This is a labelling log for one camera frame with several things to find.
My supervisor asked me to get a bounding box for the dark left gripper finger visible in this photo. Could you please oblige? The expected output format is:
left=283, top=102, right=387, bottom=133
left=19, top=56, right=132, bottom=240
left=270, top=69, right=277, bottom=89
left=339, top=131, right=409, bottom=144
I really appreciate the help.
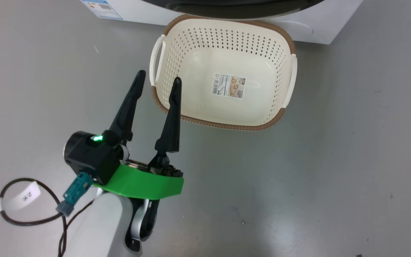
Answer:
left=108, top=70, right=146, bottom=143
left=148, top=77, right=182, bottom=168

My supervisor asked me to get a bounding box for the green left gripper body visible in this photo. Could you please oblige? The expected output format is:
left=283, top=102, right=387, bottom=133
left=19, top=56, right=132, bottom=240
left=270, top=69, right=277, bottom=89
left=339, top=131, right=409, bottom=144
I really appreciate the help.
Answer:
left=92, top=160, right=184, bottom=200

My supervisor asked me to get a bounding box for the cream perforated laundry basket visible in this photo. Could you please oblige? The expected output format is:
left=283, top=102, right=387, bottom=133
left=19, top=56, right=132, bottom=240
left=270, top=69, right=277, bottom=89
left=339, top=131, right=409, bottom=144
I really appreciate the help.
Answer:
left=149, top=14, right=298, bottom=131

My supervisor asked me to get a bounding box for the basket product sticker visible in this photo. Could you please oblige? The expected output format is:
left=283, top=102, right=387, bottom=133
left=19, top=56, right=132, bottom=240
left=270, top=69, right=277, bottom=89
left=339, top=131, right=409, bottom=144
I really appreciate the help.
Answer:
left=212, top=73, right=245, bottom=99

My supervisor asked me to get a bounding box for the white washing machine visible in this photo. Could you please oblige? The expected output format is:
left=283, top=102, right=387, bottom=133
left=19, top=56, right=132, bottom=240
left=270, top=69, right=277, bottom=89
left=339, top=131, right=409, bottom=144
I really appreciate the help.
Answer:
left=81, top=0, right=365, bottom=45

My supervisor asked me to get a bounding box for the blue energy label sticker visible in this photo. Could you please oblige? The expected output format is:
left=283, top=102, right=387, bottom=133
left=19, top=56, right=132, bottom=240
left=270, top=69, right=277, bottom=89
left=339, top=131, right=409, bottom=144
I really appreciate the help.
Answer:
left=81, top=0, right=123, bottom=20

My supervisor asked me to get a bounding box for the round white filter cover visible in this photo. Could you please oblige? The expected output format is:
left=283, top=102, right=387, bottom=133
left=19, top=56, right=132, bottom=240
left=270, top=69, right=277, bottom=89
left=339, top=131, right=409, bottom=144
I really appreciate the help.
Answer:
left=280, top=20, right=314, bottom=36

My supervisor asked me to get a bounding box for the teal left cable connector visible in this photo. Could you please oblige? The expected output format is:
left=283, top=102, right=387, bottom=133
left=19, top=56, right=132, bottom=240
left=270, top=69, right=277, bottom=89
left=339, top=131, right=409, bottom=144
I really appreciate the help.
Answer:
left=56, top=172, right=93, bottom=217

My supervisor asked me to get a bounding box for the white cable tag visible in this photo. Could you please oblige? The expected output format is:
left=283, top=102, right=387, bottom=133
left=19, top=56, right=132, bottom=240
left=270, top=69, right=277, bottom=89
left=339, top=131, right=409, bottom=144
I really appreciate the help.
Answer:
left=0, top=181, right=41, bottom=212

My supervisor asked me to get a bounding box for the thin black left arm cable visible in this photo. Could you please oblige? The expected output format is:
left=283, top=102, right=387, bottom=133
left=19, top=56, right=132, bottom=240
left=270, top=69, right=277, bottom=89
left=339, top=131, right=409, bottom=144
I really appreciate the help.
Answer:
left=0, top=178, right=97, bottom=257

